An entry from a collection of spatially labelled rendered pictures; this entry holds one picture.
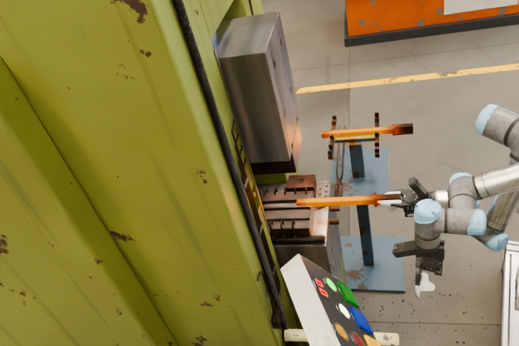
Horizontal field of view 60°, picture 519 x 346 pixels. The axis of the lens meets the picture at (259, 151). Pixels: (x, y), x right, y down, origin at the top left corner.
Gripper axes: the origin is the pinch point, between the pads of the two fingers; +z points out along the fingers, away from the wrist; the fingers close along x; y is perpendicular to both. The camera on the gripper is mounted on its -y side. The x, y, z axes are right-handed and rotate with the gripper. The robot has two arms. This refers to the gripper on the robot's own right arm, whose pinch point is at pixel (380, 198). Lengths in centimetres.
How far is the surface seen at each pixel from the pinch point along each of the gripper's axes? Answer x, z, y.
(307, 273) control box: -49, 22, -20
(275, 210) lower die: -3.0, 42.5, 1.1
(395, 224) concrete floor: 77, -6, 101
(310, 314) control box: -62, 20, -18
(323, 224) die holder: -4.5, 23.6, 8.8
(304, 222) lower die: -9.0, 29.8, 2.2
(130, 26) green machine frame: -44, 48, -99
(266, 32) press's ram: -3, 29, -76
